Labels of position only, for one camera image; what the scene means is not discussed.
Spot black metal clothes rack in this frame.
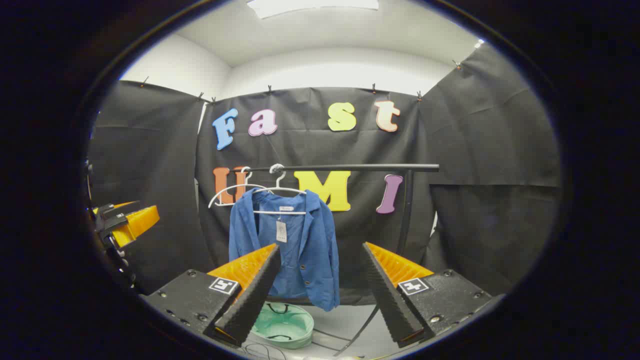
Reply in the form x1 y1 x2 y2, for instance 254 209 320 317
243 163 440 357

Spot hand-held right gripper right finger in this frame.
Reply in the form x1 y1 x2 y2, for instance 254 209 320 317
361 242 493 349

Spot black floor cables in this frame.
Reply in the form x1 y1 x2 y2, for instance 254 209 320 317
239 342 289 360

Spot blue jacket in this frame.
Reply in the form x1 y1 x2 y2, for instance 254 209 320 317
229 189 341 312

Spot green laundry hamper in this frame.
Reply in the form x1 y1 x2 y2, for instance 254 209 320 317
250 301 315 350

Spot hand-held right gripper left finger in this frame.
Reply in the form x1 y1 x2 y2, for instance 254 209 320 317
141 243 282 347

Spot ceiling light panel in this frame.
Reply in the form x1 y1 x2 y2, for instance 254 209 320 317
246 0 379 20

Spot white plain hanger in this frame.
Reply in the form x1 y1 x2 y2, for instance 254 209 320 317
208 167 269 209

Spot white hanger with hook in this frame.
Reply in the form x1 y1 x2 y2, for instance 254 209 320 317
251 163 307 216

